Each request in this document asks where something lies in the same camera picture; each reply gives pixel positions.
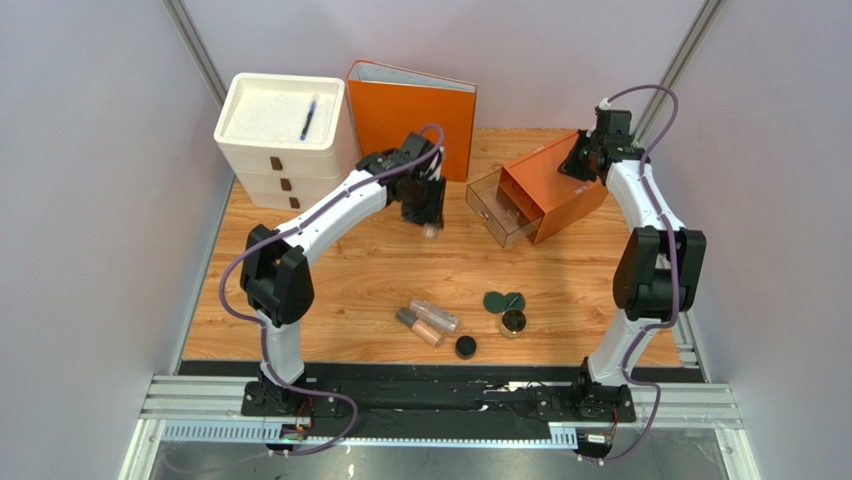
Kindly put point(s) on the aluminium frame rail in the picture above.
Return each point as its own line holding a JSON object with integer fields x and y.
{"x": 191, "y": 426}

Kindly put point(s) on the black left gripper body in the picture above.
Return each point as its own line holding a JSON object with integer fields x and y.
{"x": 426, "y": 190}

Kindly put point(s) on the dark green compact disc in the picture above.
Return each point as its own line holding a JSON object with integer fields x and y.
{"x": 494, "y": 302}

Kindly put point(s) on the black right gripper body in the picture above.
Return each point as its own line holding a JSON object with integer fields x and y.
{"x": 575, "y": 163}

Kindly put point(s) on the beige foundation bottle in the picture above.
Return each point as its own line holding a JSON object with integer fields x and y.
{"x": 431, "y": 231}

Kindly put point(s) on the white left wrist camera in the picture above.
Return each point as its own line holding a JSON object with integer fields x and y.
{"x": 433, "y": 170}

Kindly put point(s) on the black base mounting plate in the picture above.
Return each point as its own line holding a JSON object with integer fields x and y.
{"x": 544, "y": 401}

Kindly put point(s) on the blue pen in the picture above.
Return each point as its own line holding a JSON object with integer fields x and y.
{"x": 309, "y": 117}

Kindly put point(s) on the white three-drawer storage box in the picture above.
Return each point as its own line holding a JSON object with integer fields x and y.
{"x": 258, "y": 133}

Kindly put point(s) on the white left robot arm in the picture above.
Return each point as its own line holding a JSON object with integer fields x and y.
{"x": 276, "y": 267}

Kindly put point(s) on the black round jar lid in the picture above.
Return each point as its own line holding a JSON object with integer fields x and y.
{"x": 465, "y": 347}

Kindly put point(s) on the clear tube bottle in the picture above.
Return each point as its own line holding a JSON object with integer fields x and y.
{"x": 436, "y": 316}

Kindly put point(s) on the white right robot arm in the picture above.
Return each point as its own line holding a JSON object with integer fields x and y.
{"x": 657, "y": 277}

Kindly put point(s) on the orange drawer cabinet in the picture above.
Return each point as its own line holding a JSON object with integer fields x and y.
{"x": 546, "y": 200}

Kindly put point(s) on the orange ring binder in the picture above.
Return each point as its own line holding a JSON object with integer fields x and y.
{"x": 389, "y": 102}

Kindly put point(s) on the clear drawer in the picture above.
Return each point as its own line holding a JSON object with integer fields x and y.
{"x": 506, "y": 211}

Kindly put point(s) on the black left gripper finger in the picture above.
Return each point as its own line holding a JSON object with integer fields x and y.
{"x": 413, "y": 212}
{"x": 434, "y": 215}

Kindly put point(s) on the pink foundation bottle grey cap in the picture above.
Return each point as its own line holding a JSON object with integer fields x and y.
{"x": 419, "y": 327}

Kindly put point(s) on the gold cream jar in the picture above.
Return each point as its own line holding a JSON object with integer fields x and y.
{"x": 512, "y": 323}

